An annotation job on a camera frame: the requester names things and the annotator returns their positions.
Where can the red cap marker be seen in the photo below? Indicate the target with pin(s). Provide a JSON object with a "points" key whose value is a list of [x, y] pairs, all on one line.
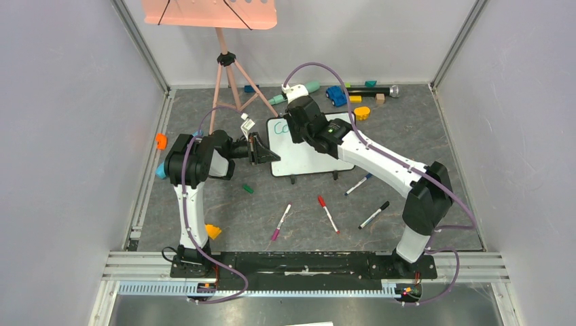
{"points": [[329, 216]]}

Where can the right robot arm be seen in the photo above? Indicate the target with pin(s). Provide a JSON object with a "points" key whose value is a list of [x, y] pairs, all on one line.
{"points": [[425, 188]]}

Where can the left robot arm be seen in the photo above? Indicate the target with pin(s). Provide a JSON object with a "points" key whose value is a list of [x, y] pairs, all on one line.
{"points": [[188, 165]]}

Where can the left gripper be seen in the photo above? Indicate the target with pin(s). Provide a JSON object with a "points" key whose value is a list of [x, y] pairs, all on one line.
{"points": [[258, 151]]}

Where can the yellow rectangular block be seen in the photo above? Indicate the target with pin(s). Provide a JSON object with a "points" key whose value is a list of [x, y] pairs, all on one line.
{"points": [[355, 99]]}

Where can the yellow round block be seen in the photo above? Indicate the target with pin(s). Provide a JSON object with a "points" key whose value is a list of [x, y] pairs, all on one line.
{"points": [[362, 113]]}

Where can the teal bottle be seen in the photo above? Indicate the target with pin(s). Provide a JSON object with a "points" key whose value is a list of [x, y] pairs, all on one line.
{"points": [[312, 86]]}

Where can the white whiteboard black frame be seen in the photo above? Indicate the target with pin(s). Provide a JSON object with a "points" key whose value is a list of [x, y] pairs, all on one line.
{"points": [[297, 158]]}

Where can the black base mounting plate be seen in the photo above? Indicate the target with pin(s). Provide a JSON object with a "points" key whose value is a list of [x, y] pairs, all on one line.
{"points": [[304, 271]]}

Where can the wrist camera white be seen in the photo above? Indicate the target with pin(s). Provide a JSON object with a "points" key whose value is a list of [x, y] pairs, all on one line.
{"points": [[247, 125], [290, 93]]}

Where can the black cap marker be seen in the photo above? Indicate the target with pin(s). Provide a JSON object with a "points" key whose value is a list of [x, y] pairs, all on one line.
{"points": [[374, 215]]}

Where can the orange stepped wedge block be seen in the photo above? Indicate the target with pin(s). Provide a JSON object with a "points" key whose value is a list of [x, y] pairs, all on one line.
{"points": [[213, 231]]}

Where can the blue cap marker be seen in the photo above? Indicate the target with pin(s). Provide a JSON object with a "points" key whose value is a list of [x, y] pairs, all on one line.
{"points": [[358, 184]]}

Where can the pink music stand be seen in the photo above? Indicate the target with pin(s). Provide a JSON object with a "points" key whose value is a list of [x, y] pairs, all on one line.
{"points": [[219, 15]]}

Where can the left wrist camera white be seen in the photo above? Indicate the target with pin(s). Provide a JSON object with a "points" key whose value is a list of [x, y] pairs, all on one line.
{"points": [[247, 125]]}

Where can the blue toy piece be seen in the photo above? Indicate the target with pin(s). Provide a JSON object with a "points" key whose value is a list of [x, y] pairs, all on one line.
{"points": [[336, 95]]}

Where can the purple cap marker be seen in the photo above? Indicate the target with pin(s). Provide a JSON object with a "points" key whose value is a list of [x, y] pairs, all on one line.
{"points": [[279, 225]]}

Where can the orange block left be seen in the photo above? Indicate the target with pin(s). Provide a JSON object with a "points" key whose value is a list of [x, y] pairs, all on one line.
{"points": [[161, 141]]}

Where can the metal whiteboard stand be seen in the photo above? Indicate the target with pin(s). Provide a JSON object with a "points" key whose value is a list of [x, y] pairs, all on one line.
{"points": [[334, 174]]}

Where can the black microphone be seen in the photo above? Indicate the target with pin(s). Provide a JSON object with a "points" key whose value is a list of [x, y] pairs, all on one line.
{"points": [[391, 91]]}

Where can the teal small block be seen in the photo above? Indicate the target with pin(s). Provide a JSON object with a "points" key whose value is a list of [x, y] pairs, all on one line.
{"points": [[370, 83]]}

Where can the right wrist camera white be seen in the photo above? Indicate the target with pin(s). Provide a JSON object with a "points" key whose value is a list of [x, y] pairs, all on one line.
{"points": [[290, 93]]}

